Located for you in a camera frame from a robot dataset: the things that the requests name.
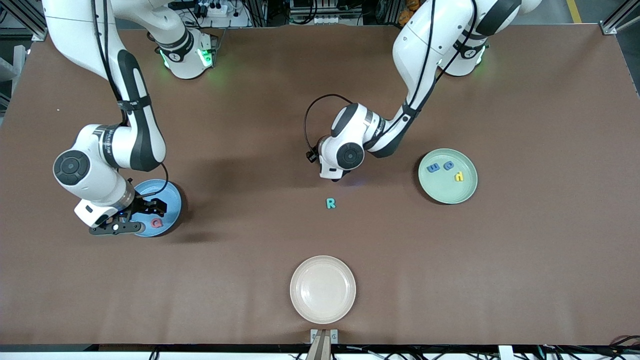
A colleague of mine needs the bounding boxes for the blue plate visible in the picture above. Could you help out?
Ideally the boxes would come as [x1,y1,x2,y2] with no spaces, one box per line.
[131,179,183,238]

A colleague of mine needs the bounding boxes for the beige plate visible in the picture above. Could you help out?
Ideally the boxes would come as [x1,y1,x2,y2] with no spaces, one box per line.
[289,255,357,325]

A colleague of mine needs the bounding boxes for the green plate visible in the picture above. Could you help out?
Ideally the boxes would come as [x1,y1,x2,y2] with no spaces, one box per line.
[418,148,479,205]

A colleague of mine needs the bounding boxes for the white power strip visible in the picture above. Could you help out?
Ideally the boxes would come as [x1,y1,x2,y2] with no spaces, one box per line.
[199,1,229,17]

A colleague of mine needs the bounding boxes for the electronics rack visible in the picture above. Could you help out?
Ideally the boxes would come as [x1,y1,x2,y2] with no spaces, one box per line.
[289,0,362,26]

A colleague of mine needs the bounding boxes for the orange bagged items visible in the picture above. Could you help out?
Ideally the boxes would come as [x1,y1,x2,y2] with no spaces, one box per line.
[398,0,421,27]

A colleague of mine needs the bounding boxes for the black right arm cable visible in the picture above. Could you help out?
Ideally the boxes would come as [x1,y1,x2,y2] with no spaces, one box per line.
[148,161,170,197]

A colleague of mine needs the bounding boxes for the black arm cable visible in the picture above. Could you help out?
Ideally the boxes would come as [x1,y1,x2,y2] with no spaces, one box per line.
[303,93,354,164]
[148,161,170,197]

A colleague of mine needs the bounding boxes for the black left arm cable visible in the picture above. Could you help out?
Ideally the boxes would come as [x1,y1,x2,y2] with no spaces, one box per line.
[303,93,354,164]

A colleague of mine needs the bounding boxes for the aluminium frame post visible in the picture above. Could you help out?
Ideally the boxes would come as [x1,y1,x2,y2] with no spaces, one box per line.
[600,0,640,36]
[0,0,49,42]

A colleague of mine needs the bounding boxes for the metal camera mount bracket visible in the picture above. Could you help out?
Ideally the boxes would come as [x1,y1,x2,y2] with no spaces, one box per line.
[310,328,339,360]

